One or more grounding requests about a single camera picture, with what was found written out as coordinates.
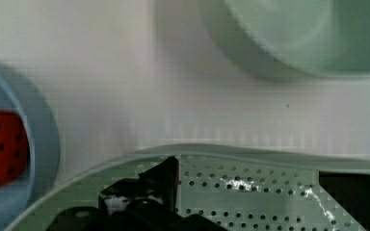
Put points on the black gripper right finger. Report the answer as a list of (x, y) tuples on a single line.
[(351, 191)]

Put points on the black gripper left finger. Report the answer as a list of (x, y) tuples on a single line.
[(159, 183)]

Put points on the green oval strainer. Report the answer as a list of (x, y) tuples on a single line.
[(220, 188)]

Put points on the blue bowl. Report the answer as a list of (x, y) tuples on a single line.
[(19, 95)]

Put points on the small red toy strawberry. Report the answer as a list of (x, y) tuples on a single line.
[(14, 147)]

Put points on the green cup with handle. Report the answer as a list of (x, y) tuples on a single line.
[(283, 38)]

